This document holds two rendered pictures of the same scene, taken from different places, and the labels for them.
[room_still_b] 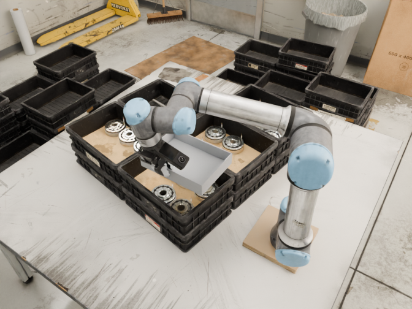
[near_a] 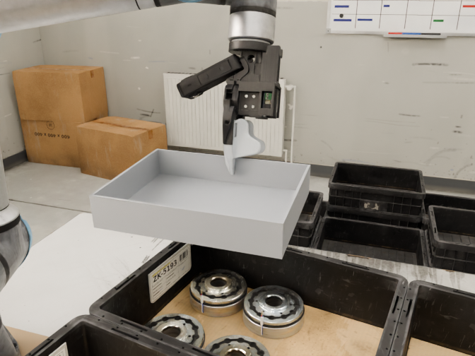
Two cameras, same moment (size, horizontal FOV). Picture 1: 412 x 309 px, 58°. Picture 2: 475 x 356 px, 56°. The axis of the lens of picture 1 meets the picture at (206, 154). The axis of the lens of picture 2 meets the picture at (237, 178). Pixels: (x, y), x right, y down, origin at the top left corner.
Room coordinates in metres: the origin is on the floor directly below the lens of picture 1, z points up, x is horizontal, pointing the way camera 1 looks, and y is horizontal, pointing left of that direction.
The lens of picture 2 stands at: (1.61, -0.05, 1.34)
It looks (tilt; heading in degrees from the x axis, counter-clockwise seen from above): 22 degrees down; 164
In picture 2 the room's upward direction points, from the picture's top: straight up
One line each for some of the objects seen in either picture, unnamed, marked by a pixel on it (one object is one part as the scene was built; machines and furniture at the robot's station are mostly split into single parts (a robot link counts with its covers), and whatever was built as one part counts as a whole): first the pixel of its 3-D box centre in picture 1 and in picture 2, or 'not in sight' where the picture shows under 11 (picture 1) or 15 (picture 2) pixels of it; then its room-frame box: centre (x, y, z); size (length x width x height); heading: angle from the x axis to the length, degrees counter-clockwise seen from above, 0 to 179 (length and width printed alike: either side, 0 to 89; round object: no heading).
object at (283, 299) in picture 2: (162, 192); (273, 301); (1.03, 0.18, 0.86); 0.05 x 0.05 x 0.01
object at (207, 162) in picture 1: (186, 159); (208, 194); (1.01, 0.07, 1.07); 0.27 x 0.20 x 0.05; 56
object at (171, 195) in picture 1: (163, 194); (273, 304); (1.03, 0.18, 0.86); 0.10 x 0.10 x 0.01
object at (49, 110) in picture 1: (66, 122); not in sight; (2.15, 1.00, 0.37); 0.40 x 0.30 x 0.45; 146
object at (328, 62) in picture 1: (303, 74); not in sight; (2.80, -0.82, 0.37); 0.42 x 0.34 x 0.46; 56
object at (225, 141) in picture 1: (233, 142); not in sight; (1.35, -0.13, 0.86); 0.10 x 0.10 x 0.01
